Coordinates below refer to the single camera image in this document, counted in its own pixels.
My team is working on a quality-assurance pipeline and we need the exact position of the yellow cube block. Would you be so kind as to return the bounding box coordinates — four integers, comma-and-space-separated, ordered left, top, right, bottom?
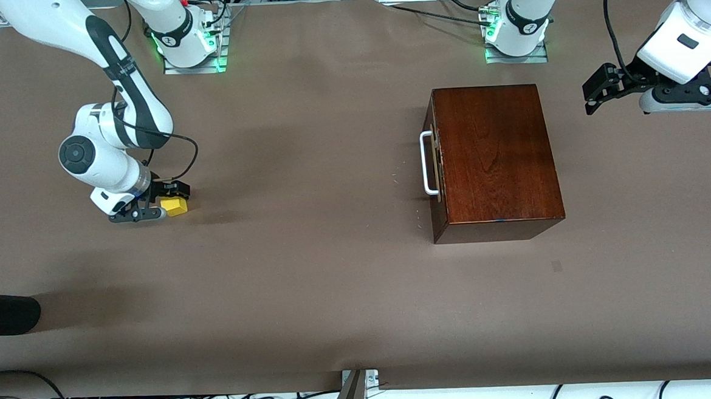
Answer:
160, 198, 190, 218

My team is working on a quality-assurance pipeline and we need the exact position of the white metal drawer handle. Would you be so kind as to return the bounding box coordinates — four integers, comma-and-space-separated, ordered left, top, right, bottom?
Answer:
419, 129, 441, 197

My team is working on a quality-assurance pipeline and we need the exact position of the light wood drawer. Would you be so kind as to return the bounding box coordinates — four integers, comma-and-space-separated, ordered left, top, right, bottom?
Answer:
421, 90, 450, 242

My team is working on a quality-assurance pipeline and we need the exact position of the dark brown wooden cabinet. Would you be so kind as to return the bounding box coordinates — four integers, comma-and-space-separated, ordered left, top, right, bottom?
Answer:
421, 81, 568, 245

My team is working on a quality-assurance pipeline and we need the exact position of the brown table cover sheet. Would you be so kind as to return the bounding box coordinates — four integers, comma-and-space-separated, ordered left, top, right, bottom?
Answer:
0, 0, 711, 399

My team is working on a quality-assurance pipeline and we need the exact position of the black cylinder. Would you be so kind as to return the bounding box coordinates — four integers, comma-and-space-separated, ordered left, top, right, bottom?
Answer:
0, 289, 43, 336

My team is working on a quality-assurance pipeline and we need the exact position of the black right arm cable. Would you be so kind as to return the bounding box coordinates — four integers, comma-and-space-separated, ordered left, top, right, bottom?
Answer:
105, 0, 201, 185

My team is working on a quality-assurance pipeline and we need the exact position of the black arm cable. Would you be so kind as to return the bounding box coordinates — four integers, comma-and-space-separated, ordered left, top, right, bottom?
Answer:
602, 0, 639, 84
105, 0, 201, 185

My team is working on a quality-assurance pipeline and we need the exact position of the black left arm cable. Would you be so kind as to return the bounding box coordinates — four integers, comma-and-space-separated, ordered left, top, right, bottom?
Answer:
602, 0, 639, 84

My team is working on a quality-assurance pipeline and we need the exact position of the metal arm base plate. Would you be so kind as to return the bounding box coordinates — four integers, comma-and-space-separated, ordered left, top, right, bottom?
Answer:
483, 7, 549, 66
160, 5, 231, 77

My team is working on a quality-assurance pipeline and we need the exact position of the black base cable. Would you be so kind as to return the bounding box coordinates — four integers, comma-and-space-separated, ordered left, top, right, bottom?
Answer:
436, 0, 495, 15
389, 0, 487, 28

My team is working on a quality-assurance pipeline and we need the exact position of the silver corner bracket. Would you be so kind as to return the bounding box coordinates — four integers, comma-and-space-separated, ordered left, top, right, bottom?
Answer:
340, 369, 379, 390

